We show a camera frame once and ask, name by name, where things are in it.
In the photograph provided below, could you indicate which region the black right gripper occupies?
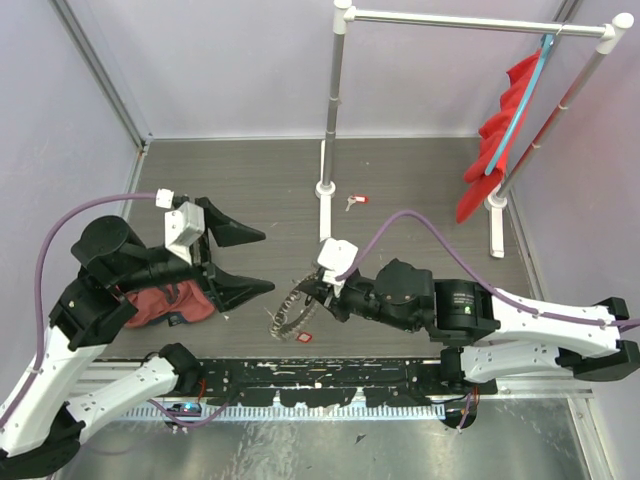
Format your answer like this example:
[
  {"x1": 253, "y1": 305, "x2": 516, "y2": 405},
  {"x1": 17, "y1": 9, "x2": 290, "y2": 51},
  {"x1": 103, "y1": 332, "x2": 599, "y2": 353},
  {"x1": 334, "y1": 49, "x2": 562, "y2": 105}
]
[{"x1": 299, "y1": 267, "x2": 420, "y2": 333}]

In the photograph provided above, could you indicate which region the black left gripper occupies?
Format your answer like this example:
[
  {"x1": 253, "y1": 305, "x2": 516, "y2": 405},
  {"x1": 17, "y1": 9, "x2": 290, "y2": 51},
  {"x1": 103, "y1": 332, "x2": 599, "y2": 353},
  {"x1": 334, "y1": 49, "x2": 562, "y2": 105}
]
[{"x1": 119, "y1": 197, "x2": 279, "y2": 310}]

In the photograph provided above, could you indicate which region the key with red tag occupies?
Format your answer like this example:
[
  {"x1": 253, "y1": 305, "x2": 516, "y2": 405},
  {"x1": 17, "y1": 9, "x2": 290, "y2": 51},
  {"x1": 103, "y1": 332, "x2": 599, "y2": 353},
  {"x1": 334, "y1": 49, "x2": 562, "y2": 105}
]
[
  {"x1": 345, "y1": 195, "x2": 369, "y2": 212},
  {"x1": 296, "y1": 332, "x2": 313, "y2": 344}
]

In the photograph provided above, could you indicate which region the metal disc with keyrings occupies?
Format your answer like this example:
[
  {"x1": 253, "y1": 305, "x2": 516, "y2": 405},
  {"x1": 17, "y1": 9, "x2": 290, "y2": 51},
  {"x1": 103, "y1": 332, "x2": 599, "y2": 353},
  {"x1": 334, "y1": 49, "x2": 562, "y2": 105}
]
[{"x1": 269, "y1": 269, "x2": 322, "y2": 341}]

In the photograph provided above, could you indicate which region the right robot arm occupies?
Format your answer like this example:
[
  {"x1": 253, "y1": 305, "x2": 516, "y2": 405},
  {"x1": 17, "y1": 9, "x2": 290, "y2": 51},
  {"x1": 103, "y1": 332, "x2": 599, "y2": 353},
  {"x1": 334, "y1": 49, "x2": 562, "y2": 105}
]
[{"x1": 300, "y1": 259, "x2": 639, "y2": 394}]

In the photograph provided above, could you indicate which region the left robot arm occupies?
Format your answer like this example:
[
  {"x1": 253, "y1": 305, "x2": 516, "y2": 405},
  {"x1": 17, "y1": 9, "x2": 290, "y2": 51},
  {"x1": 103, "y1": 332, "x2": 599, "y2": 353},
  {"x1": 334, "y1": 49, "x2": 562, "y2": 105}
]
[{"x1": 1, "y1": 191, "x2": 273, "y2": 479}]

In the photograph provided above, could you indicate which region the red cloth on hanger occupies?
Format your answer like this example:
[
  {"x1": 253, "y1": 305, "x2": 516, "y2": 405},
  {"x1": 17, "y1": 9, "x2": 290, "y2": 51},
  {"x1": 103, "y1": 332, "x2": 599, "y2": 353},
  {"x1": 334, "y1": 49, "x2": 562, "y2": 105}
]
[{"x1": 456, "y1": 49, "x2": 541, "y2": 224}]

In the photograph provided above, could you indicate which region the blue clothes hanger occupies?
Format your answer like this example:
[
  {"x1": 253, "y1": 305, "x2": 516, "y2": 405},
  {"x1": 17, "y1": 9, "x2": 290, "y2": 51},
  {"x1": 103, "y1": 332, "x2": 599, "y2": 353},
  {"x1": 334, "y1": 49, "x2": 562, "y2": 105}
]
[{"x1": 484, "y1": 33, "x2": 559, "y2": 176}]

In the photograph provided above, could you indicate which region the white clothes rack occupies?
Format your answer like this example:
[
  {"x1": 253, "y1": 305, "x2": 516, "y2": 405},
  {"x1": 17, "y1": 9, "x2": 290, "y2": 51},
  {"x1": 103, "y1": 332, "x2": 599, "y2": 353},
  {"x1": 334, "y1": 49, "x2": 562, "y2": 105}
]
[{"x1": 315, "y1": 1, "x2": 635, "y2": 259}]

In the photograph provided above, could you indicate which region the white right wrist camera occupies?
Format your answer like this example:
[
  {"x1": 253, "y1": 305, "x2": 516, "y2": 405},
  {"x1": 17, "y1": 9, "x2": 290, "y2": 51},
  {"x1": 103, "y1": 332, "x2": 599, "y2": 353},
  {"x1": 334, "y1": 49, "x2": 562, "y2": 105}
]
[{"x1": 316, "y1": 238, "x2": 358, "y2": 297}]

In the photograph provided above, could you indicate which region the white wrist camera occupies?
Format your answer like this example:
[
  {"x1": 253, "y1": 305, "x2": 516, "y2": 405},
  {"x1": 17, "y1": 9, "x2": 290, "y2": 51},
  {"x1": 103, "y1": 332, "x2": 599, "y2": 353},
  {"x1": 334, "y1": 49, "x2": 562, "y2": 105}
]
[
  {"x1": 155, "y1": 188, "x2": 205, "y2": 265},
  {"x1": 316, "y1": 238, "x2": 358, "y2": 297}
]

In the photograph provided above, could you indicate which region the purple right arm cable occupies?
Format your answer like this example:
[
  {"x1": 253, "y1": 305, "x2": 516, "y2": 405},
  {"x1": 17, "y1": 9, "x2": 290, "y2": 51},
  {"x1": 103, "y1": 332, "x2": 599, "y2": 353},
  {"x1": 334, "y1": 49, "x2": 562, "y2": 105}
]
[{"x1": 336, "y1": 209, "x2": 640, "y2": 329}]

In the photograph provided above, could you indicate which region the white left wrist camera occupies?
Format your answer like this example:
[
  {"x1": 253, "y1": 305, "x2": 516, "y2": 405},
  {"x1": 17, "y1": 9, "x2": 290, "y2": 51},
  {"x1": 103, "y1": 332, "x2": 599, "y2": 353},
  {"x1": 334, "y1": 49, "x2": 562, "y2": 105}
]
[{"x1": 155, "y1": 188, "x2": 205, "y2": 265}]

